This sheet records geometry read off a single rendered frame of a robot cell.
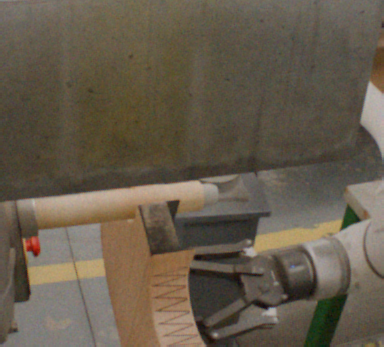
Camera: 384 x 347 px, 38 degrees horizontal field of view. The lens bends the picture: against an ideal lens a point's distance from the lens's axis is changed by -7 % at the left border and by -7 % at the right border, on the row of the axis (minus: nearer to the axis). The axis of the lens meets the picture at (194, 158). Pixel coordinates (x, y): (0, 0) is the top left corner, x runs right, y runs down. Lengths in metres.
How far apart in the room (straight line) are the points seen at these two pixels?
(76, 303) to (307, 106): 1.86
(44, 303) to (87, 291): 0.18
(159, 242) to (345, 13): 0.29
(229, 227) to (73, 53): 1.25
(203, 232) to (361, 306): 0.99
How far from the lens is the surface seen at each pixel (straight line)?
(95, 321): 2.16
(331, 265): 0.82
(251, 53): 0.39
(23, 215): 0.59
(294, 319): 2.24
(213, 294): 1.75
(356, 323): 2.30
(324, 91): 0.44
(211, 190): 0.64
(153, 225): 0.57
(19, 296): 0.97
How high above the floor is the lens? 1.63
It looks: 32 degrees down
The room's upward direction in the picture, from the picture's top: 5 degrees clockwise
